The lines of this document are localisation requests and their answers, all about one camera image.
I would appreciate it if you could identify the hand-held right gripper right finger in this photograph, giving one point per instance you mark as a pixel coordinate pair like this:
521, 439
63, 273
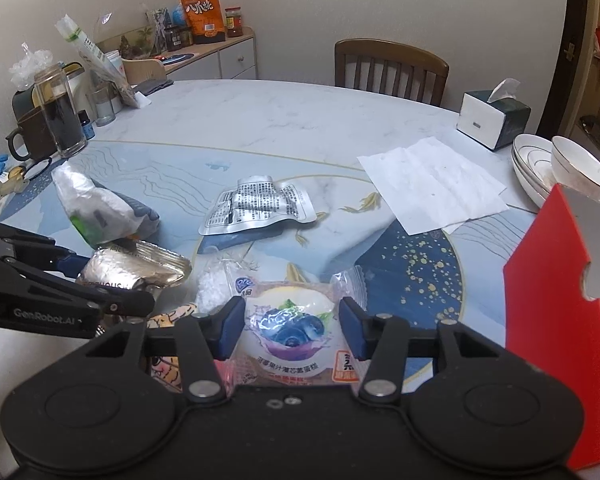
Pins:
352, 331

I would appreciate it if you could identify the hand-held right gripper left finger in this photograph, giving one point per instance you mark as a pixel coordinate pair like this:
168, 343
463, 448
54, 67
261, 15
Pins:
232, 327

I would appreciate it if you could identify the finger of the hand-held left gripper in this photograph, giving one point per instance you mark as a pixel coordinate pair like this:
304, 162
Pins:
120, 302
72, 263

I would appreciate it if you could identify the silver foil snack packet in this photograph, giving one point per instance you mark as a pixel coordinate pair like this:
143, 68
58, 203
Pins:
130, 265

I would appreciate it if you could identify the yellow rabbit plush toy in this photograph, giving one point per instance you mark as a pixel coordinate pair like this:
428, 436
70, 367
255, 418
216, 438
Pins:
172, 317

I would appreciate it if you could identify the blueberry print cake packet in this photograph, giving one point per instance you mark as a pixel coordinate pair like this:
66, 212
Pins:
290, 330

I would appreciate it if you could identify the red cardboard box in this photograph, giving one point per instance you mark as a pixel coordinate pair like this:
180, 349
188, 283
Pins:
545, 310

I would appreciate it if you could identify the marble patterned desktop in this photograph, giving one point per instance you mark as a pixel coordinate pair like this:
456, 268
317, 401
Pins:
305, 125

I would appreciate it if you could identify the clear packet white granules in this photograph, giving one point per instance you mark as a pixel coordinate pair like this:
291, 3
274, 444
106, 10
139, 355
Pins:
212, 285

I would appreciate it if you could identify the white plastic bag green print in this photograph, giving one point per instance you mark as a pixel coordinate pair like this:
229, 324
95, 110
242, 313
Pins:
90, 195

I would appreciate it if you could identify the grey blue pouch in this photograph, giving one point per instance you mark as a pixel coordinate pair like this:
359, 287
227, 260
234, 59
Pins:
145, 217

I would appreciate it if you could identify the brown mug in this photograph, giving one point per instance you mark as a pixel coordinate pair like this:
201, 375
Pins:
27, 135

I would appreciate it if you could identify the small blue bottle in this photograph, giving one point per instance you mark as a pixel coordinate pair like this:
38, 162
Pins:
86, 127

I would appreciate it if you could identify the tall glass tumbler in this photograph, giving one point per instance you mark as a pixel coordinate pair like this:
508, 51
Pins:
62, 125

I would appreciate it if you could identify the small glass jar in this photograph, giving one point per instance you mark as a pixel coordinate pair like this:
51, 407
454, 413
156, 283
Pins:
103, 107

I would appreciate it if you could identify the white paper towel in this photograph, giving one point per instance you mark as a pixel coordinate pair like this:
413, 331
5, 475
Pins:
430, 185

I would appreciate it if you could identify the grey cloth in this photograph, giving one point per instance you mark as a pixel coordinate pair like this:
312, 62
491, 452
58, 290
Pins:
152, 86

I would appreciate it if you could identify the crumpled clear plastic bag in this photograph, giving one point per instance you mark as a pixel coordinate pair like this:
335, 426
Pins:
27, 67

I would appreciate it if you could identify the light wooden chair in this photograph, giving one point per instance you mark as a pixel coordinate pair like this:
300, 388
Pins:
145, 67

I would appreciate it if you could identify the clear bag of noodles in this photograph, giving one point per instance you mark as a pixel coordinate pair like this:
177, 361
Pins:
92, 52

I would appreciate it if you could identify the blue round mat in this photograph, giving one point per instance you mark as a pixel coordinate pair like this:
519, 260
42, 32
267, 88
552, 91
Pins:
179, 56

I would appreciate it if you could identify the dark glass jar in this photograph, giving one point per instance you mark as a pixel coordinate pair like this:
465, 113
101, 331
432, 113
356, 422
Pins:
186, 36
172, 39

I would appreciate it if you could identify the stack of white plates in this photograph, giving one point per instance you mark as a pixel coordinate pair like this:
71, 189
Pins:
530, 160

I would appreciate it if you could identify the green white tissue box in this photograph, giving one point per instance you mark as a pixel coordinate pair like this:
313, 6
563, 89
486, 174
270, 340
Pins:
480, 120

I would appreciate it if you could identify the landscape print packet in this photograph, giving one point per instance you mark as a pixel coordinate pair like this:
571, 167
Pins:
155, 30

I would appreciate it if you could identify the white wooden sideboard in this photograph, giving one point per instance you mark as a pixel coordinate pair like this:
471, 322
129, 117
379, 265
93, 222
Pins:
240, 60

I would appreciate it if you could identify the white bowl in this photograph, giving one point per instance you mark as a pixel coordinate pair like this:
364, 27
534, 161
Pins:
580, 170

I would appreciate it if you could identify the orange snack bag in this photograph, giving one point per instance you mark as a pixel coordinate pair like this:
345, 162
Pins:
202, 12

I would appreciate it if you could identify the red lid jar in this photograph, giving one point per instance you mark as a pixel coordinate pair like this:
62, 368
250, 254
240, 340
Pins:
233, 22

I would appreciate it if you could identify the dark wooden door frame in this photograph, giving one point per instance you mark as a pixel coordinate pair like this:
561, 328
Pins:
567, 35

